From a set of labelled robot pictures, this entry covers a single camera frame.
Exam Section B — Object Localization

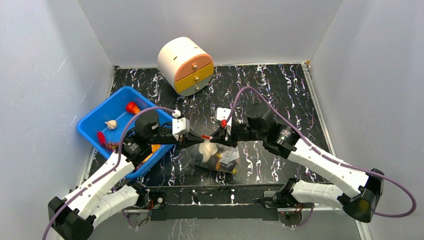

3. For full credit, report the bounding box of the white garlic toy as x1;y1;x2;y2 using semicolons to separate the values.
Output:
198;139;218;163

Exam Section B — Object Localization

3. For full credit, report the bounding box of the clear zip top bag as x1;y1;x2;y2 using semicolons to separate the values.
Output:
187;135;240;173

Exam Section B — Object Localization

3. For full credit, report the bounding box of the dark purple plum toy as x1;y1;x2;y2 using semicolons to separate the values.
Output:
206;155;221;171

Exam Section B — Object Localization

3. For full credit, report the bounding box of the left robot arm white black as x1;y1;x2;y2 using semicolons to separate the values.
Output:
42;106;205;240

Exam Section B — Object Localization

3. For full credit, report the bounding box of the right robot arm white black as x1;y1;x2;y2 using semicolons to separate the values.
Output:
210;103;384;223

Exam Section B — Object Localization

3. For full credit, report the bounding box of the red orange pepper toy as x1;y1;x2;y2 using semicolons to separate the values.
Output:
125;101;141;115

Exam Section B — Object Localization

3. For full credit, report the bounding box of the round white drawer cabinet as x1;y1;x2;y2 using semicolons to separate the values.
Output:
157;36;214;97

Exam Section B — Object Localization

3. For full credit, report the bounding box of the red grape bunch toy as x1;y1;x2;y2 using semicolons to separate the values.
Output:
104;142;119;151

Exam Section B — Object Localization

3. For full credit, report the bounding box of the small beige garlic bulb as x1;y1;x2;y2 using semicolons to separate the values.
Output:
104;120;118;130

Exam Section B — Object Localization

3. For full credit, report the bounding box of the blue plastic bin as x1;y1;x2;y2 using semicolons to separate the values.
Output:
76;86;175;179

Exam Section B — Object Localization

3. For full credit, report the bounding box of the red chili toy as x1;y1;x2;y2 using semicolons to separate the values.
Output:
96;131;107;146

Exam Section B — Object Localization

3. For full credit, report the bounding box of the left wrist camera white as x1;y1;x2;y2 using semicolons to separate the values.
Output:
172;109;191;141

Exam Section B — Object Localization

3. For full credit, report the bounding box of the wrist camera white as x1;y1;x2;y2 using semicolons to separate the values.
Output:
214;107;232;135
172;109;191;141

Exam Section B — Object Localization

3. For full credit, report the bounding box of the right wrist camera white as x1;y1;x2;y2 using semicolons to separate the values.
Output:
214;107;232;135

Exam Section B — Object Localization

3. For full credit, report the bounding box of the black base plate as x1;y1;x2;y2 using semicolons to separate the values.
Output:
143;184;305;222

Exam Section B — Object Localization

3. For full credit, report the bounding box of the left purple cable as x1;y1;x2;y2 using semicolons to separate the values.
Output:
41;106;178;240

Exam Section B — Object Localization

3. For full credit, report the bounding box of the purple cable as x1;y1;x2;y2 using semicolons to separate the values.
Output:
226;86;418;229
41;106;178;240

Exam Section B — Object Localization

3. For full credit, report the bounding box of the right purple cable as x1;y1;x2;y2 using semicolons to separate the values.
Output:
226;86;418;229

